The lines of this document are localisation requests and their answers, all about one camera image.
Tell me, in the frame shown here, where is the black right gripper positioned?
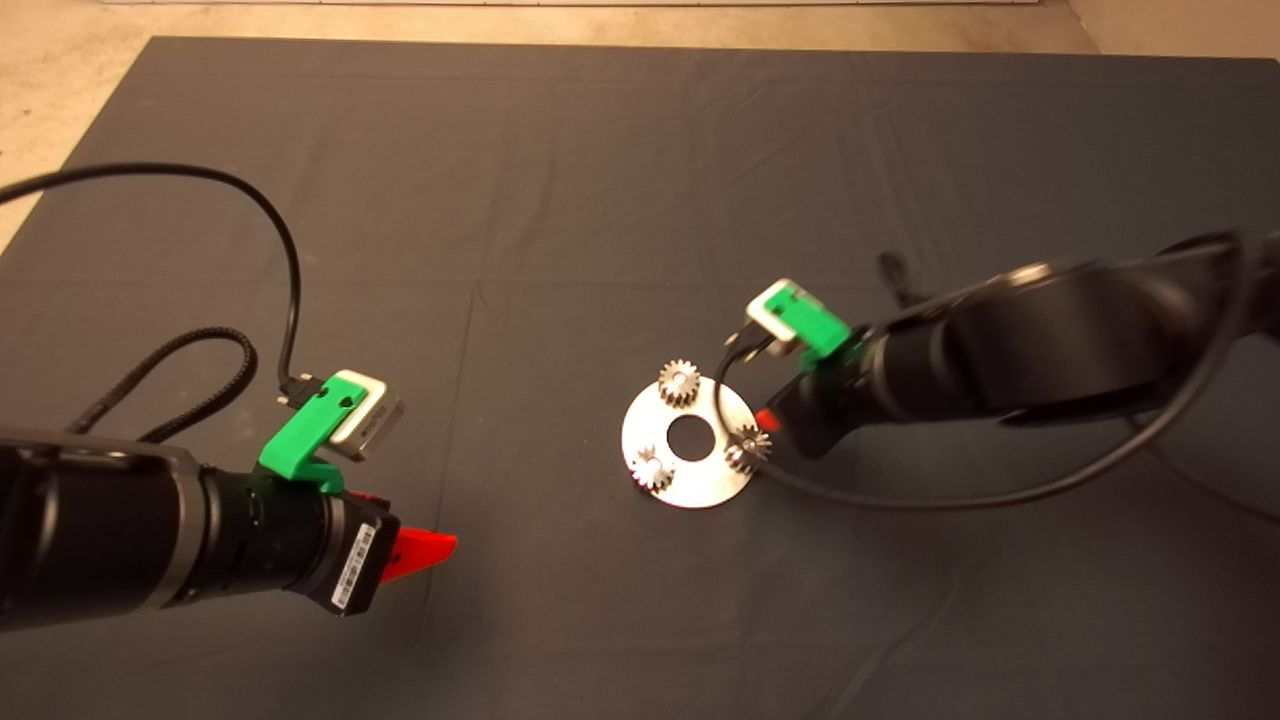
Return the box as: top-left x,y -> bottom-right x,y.
755,350 -> 887,459

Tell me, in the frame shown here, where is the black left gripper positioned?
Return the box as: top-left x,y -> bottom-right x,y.
205,470 -> 459,618

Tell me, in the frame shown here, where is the steel planetary gear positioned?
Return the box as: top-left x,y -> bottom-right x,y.
657,360 -> 701,408
630,447 -> 675,493
723,425 -> 773,474

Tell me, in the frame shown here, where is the round metal carrier plate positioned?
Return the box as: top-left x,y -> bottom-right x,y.
621,375 -> 758,509

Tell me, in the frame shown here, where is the dark grey table cloth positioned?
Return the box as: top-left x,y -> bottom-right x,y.
0,38 -> 1280,720

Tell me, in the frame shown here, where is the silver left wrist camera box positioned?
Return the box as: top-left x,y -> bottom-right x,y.
330,370 -> 406,463

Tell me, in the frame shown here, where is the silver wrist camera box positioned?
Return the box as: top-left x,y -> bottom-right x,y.
330,370 -> 406,463
747,279 -> 806,353

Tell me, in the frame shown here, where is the green right camera mount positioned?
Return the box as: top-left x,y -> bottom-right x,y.
775,285 -> 853,373

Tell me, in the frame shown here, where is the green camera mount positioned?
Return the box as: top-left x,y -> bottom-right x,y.
258,378 -> 369,496
775,285 -> 853,373

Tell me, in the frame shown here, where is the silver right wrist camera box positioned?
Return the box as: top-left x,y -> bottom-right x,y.
747,279 -> 806,353

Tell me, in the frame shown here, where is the green left camera mount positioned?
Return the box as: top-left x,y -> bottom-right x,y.
258,378 -> 369,496

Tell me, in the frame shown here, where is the black right camera cable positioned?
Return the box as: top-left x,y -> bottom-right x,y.
712,235 -> 1280,513

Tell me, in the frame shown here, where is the black camera cable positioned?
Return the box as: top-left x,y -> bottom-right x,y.
0,163 -> 323,406
712,235 -> 1280,513

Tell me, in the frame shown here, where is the braided right arm cable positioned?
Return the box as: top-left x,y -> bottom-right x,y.
878,253 -> 917,309

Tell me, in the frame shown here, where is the thin braided left wrist cable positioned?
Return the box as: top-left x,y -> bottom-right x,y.
65,327 -> 259,446

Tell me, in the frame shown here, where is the black left camera cable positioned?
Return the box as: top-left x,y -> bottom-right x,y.
0,163 -> 323,406

